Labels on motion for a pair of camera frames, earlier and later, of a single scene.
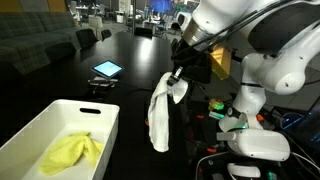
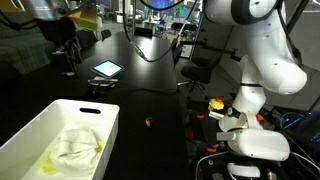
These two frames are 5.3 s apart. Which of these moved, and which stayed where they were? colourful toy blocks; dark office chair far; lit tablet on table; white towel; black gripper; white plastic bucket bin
Moved: white towel; black gripper
Stayed: colourful toy blocks; white plastic bucket bin; lit tablet on table; dark office chair far
